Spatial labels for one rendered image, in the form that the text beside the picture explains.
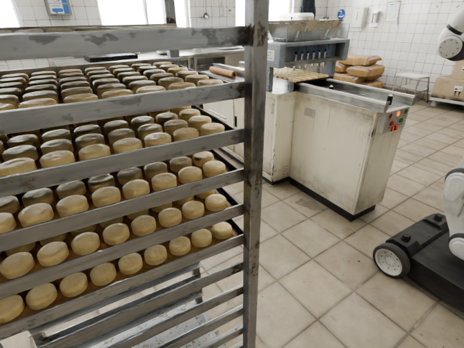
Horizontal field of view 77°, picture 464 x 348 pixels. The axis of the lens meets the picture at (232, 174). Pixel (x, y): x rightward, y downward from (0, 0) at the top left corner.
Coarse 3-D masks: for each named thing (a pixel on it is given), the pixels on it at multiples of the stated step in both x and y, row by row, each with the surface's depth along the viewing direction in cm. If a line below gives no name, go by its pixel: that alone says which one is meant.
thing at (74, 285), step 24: (168, 240) 72; (192, 240) 70; (216, 240) 72; (120, 264) 63; (144, 264) 65; (48, 288) 57; (72, 288) 57; (96, 288) 60; (0, 312) 53; (24, 312) 55
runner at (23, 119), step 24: (120, 96) 44; (144, 96) 45; (168, 96) 47; (192, 96) 49; (216, 96) 51; (240, 96) 54; (0, 120) 38; (24, 120) 39; (48, 120) 40; (72, 120) 42
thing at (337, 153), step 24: (312, 96) 211; (312, 120) 217; (336, 120) 198; (360, 120) 182; (312, 144) 223; (336, 144) 203; (360, 144) 186; (384, 144) 190; (312, 168) 230; (336, 168) 209; (360, 168) 191; (384, 168) 203; (312, 192) 242; (336, 192) 215; (360, 192) 199; (384, 192) 218; (360, 216) 220
